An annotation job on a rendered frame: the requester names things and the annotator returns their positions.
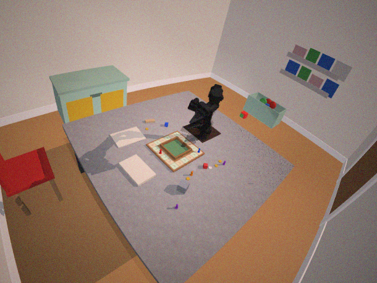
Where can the cream board game path with arrow squares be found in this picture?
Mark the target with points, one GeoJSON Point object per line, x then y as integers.
{"type": "Point", "coordinates": [176, 146]}

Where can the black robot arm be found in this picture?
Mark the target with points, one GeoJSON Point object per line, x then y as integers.
{"type": "Point", "coordinates": [215, 96]}

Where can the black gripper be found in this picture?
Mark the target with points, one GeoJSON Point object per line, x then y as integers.
{"type": "Point", "coordinates": [200, 114]}

